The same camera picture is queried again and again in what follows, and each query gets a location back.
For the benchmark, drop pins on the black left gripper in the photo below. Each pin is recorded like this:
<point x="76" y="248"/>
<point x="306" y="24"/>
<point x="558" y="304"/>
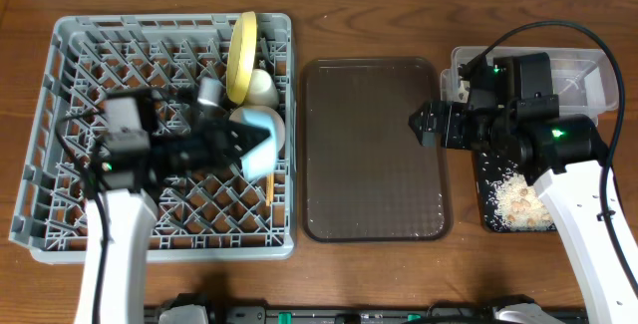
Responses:
<point x="217" y="144"/>

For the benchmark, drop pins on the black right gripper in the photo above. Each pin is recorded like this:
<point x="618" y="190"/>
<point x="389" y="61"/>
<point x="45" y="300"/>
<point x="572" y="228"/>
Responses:
<point x="457" y="112"/>

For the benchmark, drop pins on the pink bowl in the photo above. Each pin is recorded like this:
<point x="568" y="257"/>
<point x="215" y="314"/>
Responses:
<point x="279" y="124"/>

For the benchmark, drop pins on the light blue bowl with rice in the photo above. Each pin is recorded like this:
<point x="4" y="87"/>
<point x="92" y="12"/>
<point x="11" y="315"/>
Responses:
<point x="261" y="160"/>

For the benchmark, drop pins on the wooden chopstick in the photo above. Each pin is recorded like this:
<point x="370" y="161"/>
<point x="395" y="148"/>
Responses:
<point x="269" y="192"/>

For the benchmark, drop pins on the white cup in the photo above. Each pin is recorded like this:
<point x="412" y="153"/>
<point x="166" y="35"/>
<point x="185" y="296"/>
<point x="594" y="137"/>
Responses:
<point x="262" y="90"/>

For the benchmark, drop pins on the yellow plate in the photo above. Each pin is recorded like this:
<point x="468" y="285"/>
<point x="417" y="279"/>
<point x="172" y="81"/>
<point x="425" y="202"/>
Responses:
<point x="241" y="57"/>

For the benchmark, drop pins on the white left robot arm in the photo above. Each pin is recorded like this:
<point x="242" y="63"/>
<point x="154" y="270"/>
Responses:
<point x="152" y="135"/>

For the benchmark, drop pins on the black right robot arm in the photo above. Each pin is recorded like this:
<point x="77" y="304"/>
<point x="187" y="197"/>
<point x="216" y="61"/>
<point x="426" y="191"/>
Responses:
<point x="569" y="167"/>

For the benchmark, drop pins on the grey plastic dishwasher rack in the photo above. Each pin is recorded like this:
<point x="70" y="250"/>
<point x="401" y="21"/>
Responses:
<point x="206" y="216"/>

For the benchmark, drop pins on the black plastic tray bin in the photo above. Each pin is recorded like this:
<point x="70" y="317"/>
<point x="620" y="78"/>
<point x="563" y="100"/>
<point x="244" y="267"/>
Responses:
<point x="488" y="167"/>

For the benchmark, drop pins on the dark brown serving tray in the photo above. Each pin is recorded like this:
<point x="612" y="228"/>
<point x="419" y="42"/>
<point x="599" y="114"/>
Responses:
<point x="366" y="176"/>

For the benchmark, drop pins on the spilled rice pile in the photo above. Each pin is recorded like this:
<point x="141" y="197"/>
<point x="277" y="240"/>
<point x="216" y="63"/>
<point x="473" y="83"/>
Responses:
<point x="512" y="205"/>

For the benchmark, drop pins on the clear plastic bin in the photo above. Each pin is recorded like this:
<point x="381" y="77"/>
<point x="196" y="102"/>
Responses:
<point x="583" y="79"/>

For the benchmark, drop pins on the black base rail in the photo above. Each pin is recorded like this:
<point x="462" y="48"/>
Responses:
<point x="259" y="312"/>

